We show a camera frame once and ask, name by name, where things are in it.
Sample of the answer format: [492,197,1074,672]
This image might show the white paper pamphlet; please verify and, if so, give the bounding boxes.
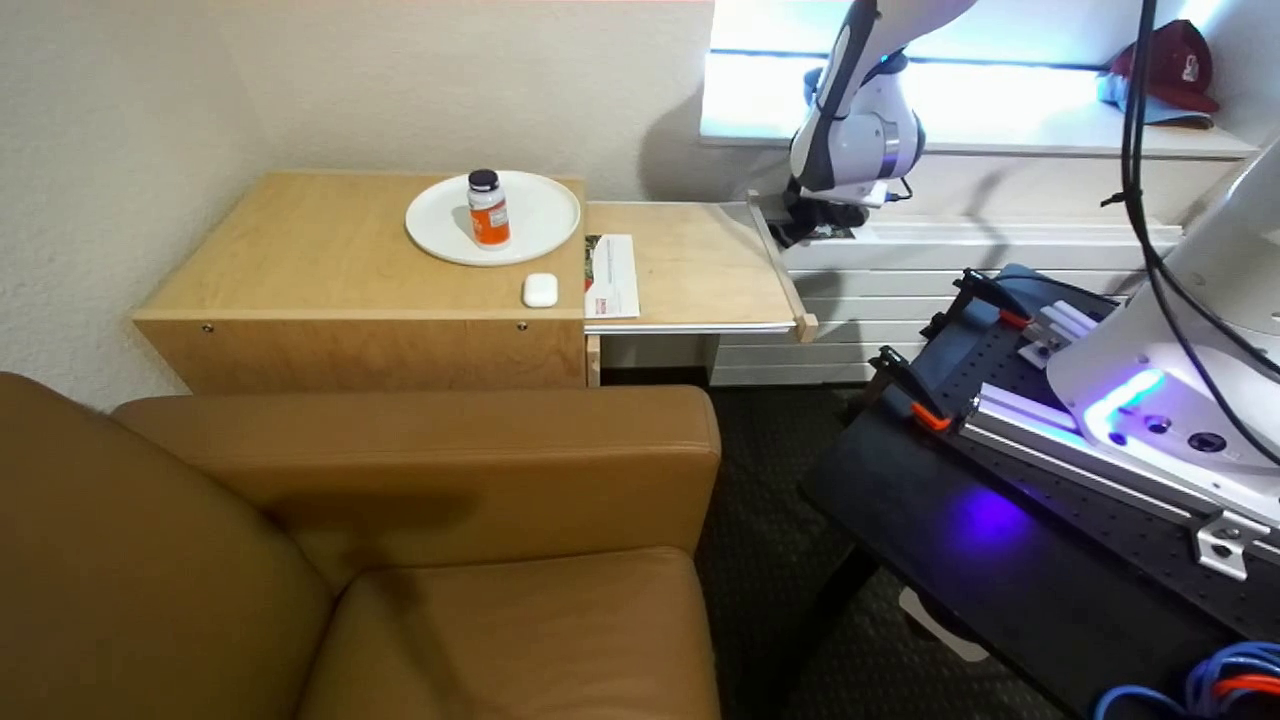
[580,233,645,323]

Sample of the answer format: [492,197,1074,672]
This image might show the orange pill bottle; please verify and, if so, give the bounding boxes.
[463,164,515,247]

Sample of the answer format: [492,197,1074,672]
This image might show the tan leather armchair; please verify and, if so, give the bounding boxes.
[0,367,723,720]

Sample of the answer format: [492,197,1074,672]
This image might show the aluminium profile rail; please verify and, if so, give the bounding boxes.
[957,380,1280,570]

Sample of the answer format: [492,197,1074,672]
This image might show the pull-out wooden shelf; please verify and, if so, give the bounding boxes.
[580,191,823,346]

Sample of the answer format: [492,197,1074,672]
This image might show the black sock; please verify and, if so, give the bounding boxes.
[769,204,857,252]

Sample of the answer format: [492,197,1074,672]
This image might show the light wooden side cabinet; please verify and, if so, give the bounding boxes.
[126,167,599,396]

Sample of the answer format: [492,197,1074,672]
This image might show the white scrap on floor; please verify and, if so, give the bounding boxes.
[894,583,990,667]

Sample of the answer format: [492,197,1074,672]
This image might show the orange cable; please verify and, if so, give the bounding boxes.
[1204,672,1280,707]

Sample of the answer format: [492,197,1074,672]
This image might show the white window sill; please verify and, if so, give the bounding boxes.
[695,46,1255,164]

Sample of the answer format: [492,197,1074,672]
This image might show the metal corner bracket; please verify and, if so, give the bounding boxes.
[1193,514,1255,583]

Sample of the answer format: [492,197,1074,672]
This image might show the black robot mount table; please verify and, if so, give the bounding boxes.
[797,385,1280,720]

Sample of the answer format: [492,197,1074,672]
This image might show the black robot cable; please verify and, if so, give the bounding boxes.
[1098,0,1280,470]

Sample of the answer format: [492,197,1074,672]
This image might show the red baseball cap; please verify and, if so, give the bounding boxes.
[1098,16,1224,131]

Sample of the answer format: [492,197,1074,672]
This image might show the orange black clamp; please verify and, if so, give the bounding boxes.
[948,268,1056,335]
[868,345,961,441]

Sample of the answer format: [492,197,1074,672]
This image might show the white round plate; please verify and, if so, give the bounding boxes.
[398,167,586,268]

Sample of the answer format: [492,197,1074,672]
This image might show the white radiator heater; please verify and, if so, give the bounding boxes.
[596,210,1193,393]

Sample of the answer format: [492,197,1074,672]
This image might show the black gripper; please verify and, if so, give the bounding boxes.
[786,182,888,223]

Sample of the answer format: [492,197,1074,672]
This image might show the blue cable coil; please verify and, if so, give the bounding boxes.
[1092,637,1280,720]

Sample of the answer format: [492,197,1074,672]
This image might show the white profile pieces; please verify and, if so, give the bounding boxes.
[1016,294,1103,375]

